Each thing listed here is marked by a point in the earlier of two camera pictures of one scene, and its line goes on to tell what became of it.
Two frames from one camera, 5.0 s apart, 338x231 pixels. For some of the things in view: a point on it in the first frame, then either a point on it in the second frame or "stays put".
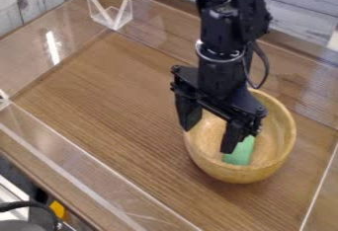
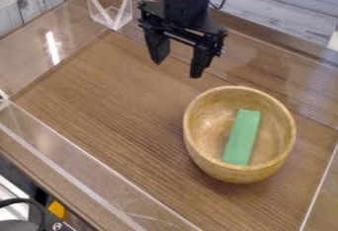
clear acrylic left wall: [39, 45] stays put
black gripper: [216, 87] to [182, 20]
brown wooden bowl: [274, 142] stays put
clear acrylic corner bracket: [114, 17] stays put
